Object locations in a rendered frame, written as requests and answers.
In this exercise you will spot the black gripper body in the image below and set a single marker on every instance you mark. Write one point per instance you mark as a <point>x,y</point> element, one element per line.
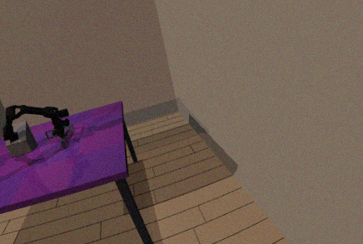
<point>57,126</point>

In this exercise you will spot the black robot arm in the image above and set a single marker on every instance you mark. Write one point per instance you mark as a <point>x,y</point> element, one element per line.
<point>50,112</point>

